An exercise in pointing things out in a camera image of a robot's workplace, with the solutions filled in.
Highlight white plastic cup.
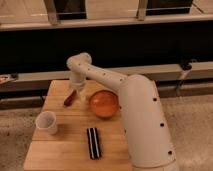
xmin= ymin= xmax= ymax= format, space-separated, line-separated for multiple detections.
xmin=35 ymin=111 xmax=58 ymax=135

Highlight wooden table board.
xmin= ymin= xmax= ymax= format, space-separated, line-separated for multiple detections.
xmin=24 ymin=80 xmax=131 ymax=171

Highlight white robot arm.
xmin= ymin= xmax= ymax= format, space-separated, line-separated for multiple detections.
xmin=67 ymin=53 xmax=180 ymax=171

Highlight black clamp on rail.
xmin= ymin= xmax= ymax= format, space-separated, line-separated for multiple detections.
xmin=180 ymin=61 xmax=192 ymax=71

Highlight orange bowl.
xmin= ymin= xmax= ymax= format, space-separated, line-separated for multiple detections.
xmin=89 ymin=90 xmax=119 ymax=119

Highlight black white striped block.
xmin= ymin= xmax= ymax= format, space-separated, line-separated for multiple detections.
xmin=87 ymin=127 xmax=101 ymax=160

